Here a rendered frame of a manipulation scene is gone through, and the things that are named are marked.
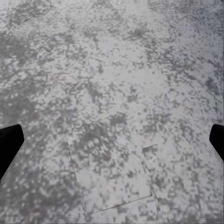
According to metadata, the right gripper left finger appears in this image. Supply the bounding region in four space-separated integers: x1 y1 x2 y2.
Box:
0 124 24 180

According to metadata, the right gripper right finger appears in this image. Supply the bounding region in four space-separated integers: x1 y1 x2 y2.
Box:
209 124 224 161

